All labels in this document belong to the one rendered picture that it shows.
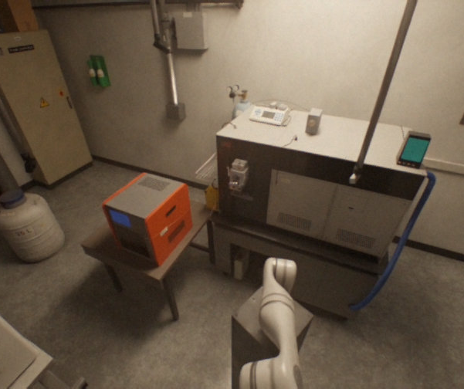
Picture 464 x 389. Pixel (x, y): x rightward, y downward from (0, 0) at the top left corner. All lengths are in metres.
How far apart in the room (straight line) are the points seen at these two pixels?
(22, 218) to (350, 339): 3.04
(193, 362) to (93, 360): 0.76
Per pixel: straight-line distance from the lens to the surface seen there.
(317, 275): 2.05
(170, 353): 2.30
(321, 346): 2.38
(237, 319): 1.13
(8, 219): 3.01
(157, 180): 1.84
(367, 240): 1.84
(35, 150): 4.19
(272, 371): 0.53
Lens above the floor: 2.11
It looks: 37 degrees down
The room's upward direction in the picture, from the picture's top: straight up
